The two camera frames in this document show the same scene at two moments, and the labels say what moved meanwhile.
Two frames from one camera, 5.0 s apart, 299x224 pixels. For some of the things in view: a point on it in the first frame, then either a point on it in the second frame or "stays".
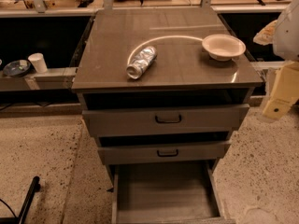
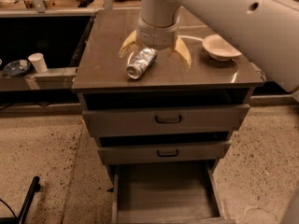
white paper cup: (37, 61) stays
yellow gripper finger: (285, 91) to (158, 38)
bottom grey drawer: (167, 193) stays
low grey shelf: (51, 79) stays
